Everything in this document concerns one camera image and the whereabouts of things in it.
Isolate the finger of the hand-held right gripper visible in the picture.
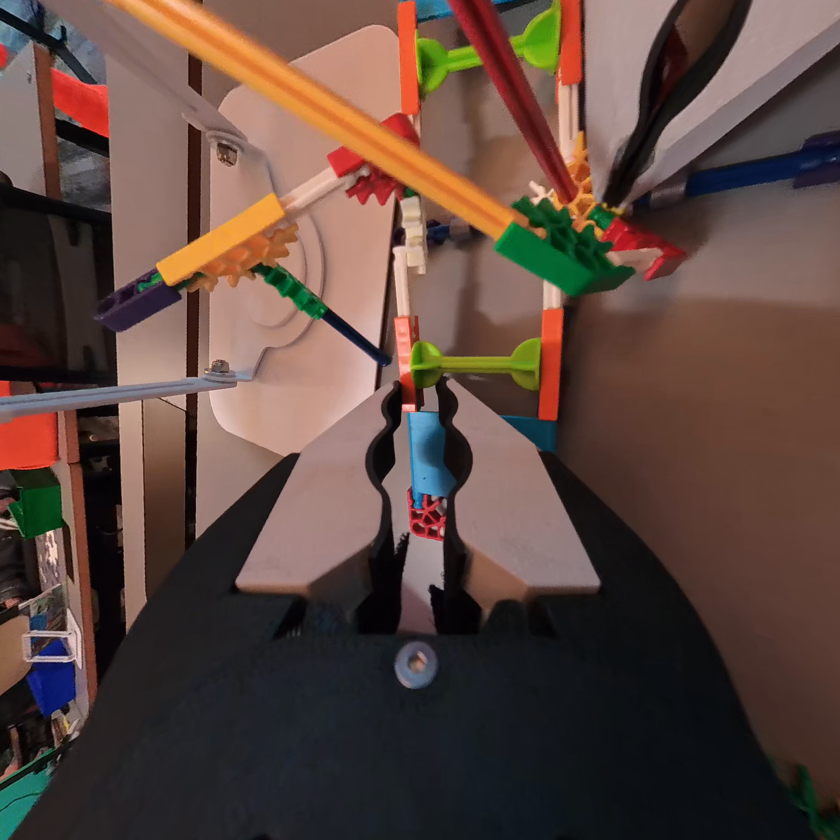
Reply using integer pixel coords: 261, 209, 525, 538
607, 0, 840, 210
583, 0, 683, 206

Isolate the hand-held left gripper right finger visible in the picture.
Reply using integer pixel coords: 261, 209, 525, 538
435, 376, 602, 610

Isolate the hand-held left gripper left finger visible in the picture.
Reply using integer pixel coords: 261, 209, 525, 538
235, 381, 403, 602

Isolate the blue panel toy seat assembly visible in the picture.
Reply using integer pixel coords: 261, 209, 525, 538
394, 308, 565, 542

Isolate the colourful toy wheel model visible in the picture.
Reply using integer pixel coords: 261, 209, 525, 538
94, 0, 840, 368

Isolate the white document stand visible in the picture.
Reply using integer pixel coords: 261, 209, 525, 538
0, 0, 403, 458

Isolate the green storage box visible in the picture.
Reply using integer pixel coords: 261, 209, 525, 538
8, 484, 67, 540

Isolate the small blue storage bin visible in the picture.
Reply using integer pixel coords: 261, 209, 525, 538
25, 656, 78, 718

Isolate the green toy connector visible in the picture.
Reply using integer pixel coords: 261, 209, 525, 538
771, 761, 840, 837

